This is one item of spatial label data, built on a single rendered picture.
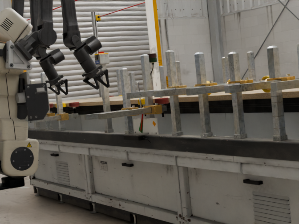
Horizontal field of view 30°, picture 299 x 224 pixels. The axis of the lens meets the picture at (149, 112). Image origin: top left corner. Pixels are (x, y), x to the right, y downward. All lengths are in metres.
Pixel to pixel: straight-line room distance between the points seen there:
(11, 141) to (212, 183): 1.27
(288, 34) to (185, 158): 9.19
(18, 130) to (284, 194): 1.31
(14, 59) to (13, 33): 0.19
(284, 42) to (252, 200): 9.26
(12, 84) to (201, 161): 1.05
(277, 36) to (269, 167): 9.79
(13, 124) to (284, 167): 1.19
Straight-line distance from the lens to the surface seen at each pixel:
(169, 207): 3.65
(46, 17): 2.43
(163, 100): 3.20
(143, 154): 3.37
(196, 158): 2.95
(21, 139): 2.50
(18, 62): 2.37
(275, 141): 2.46
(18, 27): 2.53
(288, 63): 12.09
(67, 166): 4.92
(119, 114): 3.06
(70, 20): 2.47
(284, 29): 12.13
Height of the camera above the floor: 1.00
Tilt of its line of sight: 3 degrees down
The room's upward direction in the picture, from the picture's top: 6 degrees counter-clockwise
